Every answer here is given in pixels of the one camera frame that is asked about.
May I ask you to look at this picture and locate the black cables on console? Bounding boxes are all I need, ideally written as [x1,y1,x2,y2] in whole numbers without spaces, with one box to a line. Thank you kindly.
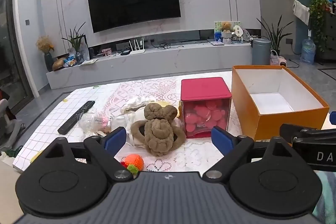
[157,41,182,49]

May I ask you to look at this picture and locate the orange crochet toy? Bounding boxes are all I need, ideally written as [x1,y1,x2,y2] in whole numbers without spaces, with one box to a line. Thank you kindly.
[120,154,145,175]

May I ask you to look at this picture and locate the orange cardboard box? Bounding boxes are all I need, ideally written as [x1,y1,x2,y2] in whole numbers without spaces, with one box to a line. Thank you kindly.
[231,65,330,141]

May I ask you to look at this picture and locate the glass sliding door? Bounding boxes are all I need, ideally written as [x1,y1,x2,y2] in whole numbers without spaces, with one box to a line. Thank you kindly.
[0,0,40,107]

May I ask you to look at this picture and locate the snack bags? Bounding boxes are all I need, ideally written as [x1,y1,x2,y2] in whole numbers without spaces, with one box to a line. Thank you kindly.
[63,54,78,67]

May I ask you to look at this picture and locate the black wall television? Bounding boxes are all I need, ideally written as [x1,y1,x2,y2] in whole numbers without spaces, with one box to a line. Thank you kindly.
[86,0,182,34]

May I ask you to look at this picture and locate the clear plastic bagged pink item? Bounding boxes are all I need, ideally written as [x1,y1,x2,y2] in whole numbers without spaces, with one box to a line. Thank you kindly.
[78,111,117,139]

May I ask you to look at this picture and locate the white hanging towel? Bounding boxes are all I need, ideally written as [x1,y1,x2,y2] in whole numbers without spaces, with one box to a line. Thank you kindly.
[293,0,310,25]

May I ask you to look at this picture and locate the white router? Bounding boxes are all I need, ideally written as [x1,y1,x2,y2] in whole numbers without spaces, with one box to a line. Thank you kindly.
[128,39,146,55]

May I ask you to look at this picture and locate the dark cabinet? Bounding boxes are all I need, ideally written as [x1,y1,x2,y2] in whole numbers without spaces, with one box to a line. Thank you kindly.
[321,9,336,61]

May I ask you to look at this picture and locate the leafy plant on stand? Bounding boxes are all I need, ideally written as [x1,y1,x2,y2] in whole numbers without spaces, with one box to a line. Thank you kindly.
[309,0,329,53]

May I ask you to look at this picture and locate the white chair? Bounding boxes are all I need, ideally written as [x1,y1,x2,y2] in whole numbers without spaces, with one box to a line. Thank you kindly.
[0,97,25,151]

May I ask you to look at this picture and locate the blue water jug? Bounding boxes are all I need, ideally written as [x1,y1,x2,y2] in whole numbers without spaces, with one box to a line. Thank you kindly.
[300,37,316,65]

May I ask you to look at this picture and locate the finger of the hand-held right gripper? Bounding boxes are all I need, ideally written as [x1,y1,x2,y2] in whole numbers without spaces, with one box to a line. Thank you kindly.
[279,123,327,146]

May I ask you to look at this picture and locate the black remote control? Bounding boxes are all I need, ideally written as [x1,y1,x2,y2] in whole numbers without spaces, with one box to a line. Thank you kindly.
[57,100,96,135]

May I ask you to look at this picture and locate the long-leaf potted plant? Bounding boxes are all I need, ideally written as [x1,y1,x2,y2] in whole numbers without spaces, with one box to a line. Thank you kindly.
[256,15,295,57]

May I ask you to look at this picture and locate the pink white lace tablecloth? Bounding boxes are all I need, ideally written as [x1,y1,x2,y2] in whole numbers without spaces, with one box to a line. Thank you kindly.
[101,70,254,172]

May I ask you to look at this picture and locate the brown plush toy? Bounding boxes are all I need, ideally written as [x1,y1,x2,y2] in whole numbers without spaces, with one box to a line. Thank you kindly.
[130,102,187,157]

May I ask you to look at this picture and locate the brown teddy bear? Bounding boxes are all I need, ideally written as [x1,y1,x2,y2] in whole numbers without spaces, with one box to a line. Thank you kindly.
[220,21,236,33]

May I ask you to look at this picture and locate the teal cloth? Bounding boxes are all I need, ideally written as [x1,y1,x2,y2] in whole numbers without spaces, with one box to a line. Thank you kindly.
[313,171,336,224]

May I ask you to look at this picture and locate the dried flowers in dark vase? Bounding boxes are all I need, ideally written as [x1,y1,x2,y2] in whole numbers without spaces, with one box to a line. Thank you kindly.
[36,35,55,72]

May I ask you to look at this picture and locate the golden brown ornament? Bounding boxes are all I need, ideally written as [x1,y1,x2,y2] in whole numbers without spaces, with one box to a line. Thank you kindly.
[52,57,66,71]

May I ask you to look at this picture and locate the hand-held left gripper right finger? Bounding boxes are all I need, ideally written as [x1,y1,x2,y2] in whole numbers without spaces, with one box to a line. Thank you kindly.
[202,126,293,183]

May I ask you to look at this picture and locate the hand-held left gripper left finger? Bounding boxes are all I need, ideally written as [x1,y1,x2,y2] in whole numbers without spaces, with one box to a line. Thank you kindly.
[42,126,134,183]

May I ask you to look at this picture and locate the grey trash can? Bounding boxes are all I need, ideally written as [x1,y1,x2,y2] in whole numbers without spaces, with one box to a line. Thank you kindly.
[252,38,272,65]

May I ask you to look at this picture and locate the red box with clear front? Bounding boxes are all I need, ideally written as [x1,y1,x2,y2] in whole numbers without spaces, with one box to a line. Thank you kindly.
[180,77,233,139]

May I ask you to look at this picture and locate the grey marble television console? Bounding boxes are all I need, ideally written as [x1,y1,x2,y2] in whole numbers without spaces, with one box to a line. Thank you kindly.
[46,42,254,90]

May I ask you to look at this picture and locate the green plant in glass vase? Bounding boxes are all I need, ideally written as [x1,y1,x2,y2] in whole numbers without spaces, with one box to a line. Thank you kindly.
[61,22,87,65]

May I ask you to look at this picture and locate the white checked table mat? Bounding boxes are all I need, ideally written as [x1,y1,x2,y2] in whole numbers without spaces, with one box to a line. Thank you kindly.
[13,85,122,172]

